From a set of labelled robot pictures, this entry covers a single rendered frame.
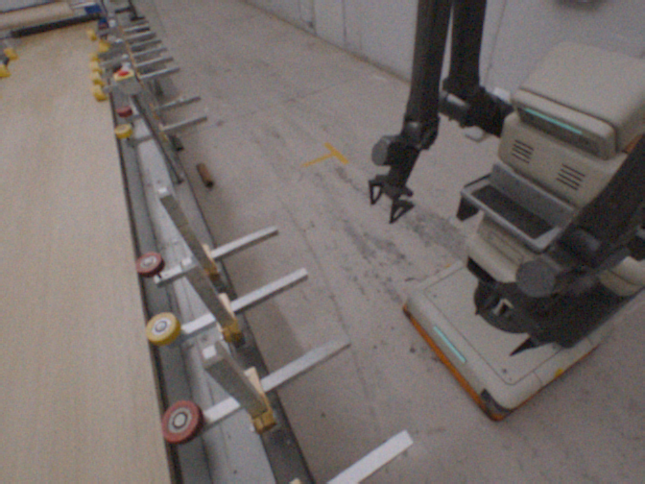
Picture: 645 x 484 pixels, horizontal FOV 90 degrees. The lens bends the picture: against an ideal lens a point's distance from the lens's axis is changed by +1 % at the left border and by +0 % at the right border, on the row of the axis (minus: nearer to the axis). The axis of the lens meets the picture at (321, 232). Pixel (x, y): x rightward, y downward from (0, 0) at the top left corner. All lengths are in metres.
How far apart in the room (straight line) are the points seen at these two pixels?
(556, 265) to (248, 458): 0.87
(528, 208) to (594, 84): 0.31
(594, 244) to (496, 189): 0.40
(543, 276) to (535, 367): 1.03
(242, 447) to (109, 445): 0.34
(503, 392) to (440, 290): 0.47
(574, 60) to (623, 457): 1.55
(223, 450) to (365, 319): 1.04
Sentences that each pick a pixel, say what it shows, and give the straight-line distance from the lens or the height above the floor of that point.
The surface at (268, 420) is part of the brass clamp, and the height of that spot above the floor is 0.85.
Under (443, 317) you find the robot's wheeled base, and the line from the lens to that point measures 1.59.
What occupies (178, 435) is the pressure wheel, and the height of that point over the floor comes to 0.91.
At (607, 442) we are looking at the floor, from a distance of 1.95.
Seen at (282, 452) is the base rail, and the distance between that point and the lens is 0.98.
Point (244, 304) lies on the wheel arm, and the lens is 0.98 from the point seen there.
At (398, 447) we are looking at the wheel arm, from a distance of 0.84.
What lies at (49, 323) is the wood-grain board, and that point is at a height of 0.90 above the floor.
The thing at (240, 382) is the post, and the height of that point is 1.05.
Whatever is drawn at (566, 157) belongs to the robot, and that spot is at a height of 1.20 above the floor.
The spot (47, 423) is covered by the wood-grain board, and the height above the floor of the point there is 0.90.
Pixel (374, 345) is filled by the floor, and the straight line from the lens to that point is 1.80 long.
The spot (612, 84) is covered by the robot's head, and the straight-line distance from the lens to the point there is 0.81.
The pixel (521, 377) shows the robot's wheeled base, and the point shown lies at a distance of 1.57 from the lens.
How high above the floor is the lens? 1.65
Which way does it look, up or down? 47 degrees down
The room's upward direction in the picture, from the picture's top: 8 degrees counter-clockwise
